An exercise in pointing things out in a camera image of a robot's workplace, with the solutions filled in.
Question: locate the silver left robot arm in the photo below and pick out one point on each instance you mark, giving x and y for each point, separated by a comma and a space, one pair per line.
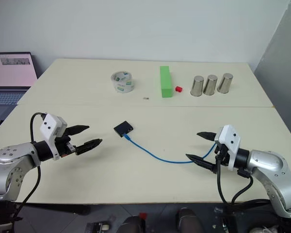
13, 160

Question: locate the dark rounded shape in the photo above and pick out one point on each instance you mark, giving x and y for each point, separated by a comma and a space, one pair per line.
188, 219
133, 224

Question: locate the small black box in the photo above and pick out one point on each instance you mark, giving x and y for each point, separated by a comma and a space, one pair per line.
123, 128

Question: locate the small red cap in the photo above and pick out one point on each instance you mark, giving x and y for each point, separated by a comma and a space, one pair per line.
178, 89

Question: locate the green rectangular block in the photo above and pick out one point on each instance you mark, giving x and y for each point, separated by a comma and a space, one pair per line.
166, 81

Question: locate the clear packing tape roll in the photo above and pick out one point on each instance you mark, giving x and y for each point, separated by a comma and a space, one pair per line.
122, 81

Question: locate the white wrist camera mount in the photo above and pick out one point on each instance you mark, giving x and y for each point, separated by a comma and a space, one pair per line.
229, 143
50, 131

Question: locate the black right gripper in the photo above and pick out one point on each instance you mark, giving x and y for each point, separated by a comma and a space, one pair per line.
221, 155

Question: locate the steel cup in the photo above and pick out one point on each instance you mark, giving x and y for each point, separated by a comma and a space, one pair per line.
225, 83
197, 85
210, 85

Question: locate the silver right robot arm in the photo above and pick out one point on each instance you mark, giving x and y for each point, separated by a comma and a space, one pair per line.
272, 174

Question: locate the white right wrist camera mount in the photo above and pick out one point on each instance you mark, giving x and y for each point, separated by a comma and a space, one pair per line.
229, 143

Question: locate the grey partition panel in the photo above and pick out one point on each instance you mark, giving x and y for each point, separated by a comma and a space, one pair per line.
280, 60

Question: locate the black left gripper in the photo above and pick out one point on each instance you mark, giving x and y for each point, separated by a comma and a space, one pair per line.
63, 145

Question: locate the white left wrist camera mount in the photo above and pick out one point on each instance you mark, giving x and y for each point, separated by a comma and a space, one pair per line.
50, 131

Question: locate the small red block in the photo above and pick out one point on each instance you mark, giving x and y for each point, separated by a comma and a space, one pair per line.
143, 215

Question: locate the open laptop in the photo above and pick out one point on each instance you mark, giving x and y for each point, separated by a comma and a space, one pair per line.
7, 80

